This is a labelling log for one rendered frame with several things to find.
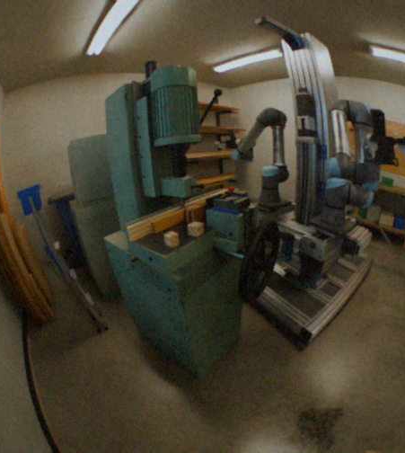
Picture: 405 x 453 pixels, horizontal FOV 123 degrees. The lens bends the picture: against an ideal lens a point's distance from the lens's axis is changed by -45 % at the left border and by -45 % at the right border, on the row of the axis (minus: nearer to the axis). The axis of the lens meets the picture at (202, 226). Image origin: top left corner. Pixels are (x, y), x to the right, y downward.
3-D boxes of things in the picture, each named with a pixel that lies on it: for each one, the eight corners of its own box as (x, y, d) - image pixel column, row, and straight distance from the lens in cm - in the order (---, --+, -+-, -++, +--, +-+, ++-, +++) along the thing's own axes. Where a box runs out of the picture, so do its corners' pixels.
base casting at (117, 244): (180, 302, 67) (176, 281, 61) (106, 253, 110) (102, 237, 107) (246, 247, 96) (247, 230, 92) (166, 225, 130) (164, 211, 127)
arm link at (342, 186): (325, 199, 113) (327, 174, 111) (347, 203, 114) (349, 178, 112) (324, 204, 102) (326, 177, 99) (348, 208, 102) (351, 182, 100)
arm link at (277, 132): (267, 183, 142) (263, 108, 143) (276, 181, 155) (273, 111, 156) (281, 185, 137) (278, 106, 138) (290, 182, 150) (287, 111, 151)
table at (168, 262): (192, 288, 51) (189, 270, 48) (129, 254, 73) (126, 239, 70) (276, 217, 98) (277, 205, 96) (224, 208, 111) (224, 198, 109)
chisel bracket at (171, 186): (186, 202, 72) (183, 179, 70) (161, 199, 82) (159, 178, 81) (198, 197, 77) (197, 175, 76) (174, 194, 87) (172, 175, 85)
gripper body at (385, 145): (400, 166, 61) (389, 164, 72) (396, 135, 61) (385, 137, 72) (378, 164, 58) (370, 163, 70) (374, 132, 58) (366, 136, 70)
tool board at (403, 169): (409, 177, 380) (408, 125, 388) (311, 157, 383) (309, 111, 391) (408, 177, 384) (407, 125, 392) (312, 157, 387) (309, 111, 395)
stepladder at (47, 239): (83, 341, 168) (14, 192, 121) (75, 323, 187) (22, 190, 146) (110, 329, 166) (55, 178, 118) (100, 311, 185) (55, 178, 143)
